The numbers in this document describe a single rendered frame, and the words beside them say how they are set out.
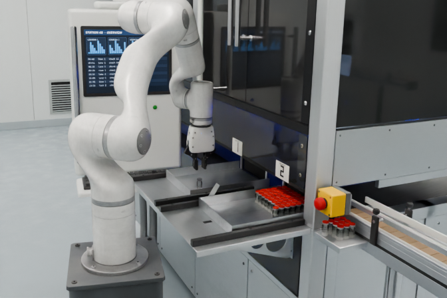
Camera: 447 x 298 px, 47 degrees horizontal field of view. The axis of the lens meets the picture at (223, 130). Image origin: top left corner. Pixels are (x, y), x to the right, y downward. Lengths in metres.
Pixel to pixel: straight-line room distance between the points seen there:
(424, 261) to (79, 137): 0.98
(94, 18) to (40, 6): 4.54
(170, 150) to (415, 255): 1.33
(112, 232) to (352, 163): 0.79
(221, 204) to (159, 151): 0.69
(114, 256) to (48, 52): 5.55
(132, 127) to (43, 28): 5.57
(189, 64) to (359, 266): 0.91
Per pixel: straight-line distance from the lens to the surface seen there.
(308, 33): 1.61
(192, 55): 1.73
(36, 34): 6.84
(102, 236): 1.45
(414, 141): 1.87
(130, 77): 1.42
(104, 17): 2.32
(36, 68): 6.88
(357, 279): 1.91
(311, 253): 1.73
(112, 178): 1.41
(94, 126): 1.38
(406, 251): 1.55
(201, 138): 1.89
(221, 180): 2.09
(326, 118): 1.59
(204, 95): 1.85
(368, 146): 1.73
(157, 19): 1.49
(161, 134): 2.43
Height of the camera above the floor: 1.57
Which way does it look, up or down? 14 degrees down
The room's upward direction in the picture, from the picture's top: 1 degrees clockwise
